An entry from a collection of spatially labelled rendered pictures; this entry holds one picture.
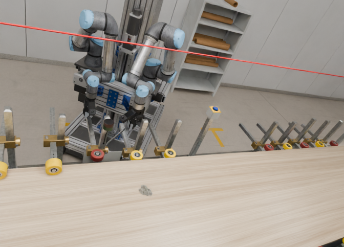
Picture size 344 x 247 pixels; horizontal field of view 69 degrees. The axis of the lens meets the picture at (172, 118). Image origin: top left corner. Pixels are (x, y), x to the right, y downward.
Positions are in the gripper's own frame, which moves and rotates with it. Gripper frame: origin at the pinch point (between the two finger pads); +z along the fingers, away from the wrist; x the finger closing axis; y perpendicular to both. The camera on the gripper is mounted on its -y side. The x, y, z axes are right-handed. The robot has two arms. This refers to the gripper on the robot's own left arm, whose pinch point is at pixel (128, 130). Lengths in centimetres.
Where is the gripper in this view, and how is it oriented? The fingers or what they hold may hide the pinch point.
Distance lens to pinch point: 176.7
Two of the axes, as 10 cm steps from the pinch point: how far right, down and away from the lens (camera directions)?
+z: -3.1, 7.7, 5.7
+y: 7.1, -2.1, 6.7
